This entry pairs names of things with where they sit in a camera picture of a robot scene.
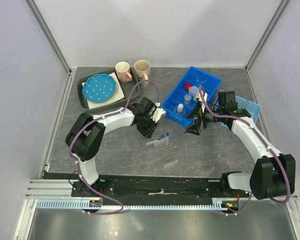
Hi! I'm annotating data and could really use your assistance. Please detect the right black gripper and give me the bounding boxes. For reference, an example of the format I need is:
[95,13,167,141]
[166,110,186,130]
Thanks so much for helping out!
[182,102,225,136]

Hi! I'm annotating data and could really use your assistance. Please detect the round glass flask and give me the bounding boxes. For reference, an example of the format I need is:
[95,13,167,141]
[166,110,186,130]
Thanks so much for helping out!
[173,103,186,117]

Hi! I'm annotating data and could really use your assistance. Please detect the blue cap test tube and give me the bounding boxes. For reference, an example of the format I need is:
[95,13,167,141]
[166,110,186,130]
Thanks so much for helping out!
[145,138,162,146]
[152,134,165,140]
[165,132,170,145]

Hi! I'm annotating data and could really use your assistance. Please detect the small glass stoppered bottle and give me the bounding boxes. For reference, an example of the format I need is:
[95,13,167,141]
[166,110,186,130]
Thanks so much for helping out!
[183,94,192,107]

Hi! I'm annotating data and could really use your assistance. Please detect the red cap wash bottle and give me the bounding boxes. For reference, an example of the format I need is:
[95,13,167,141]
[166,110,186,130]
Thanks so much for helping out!
[185,83,199,97]

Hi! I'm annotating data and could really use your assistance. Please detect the clear test tube rack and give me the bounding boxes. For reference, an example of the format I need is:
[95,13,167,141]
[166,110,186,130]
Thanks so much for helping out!
[153,138,179,169]

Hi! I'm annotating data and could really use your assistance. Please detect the clear glass beaker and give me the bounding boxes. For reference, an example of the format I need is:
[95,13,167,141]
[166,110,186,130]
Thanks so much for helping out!
[196,74,207,86]

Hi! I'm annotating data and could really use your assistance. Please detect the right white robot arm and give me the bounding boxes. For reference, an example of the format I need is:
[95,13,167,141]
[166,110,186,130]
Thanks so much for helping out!
[184,102,296,204]

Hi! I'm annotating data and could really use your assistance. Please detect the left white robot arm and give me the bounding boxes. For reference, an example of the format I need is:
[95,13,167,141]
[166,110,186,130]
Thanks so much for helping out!
[65,102,166,197]

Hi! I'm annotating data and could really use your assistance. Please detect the blue compartment bin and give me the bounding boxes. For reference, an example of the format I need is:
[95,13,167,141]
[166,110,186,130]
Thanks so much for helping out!
[162,66,222,127]

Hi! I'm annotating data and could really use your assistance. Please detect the white square plate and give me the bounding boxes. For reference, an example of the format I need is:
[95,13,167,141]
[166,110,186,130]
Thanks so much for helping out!
[79,72,125,109]

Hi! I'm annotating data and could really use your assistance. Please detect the beige floral mug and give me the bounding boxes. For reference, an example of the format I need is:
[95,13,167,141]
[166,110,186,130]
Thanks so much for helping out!
[134,59,151,82]

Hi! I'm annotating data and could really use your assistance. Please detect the blue polka dot plate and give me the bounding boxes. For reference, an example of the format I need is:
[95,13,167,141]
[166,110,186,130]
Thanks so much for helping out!
[82,73,117,103]

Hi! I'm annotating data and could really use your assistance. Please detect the pink mug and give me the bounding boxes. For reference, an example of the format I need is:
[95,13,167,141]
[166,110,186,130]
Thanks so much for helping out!
[115,61,132,83]

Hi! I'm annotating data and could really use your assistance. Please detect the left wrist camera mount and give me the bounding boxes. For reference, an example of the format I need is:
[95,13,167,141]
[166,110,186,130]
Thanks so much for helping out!
[138,97,167,123]

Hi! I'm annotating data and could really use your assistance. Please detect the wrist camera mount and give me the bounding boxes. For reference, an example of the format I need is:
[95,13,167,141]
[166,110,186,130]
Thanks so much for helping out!
[193,89,239,111]
[138,97,167,123]

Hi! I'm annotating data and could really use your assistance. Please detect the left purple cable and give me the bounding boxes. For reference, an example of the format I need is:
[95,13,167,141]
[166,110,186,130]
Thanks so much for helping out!
[68,80,162,216]

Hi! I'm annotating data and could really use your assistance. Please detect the purple cable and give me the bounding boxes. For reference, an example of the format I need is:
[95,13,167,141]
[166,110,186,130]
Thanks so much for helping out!
[198,86,291,217]
[68,80,162,216]

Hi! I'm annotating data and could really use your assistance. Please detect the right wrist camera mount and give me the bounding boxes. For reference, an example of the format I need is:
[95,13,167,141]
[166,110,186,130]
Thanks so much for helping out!
[193,89,239,111]

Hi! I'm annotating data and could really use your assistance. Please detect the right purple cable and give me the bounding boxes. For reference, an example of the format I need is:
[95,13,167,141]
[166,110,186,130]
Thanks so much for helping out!
[198,86,291,217]

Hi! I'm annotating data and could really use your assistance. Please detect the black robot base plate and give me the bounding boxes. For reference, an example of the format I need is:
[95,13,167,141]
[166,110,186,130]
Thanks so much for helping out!
[71,174,250,206]

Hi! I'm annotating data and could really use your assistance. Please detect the slotted cable duct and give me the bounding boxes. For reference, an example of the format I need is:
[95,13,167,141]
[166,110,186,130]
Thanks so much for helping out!
[36,199,228,211]

